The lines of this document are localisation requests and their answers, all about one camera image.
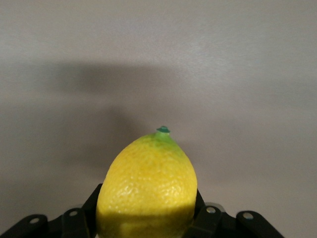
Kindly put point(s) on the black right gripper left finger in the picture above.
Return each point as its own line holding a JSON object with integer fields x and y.
{"x": 62, "y": 220}

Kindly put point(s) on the yellow lemon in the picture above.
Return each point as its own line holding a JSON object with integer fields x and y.
{"x": 148, "y": 188}

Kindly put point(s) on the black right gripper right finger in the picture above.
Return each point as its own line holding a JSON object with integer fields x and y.
{"x": 223, "y": 220}

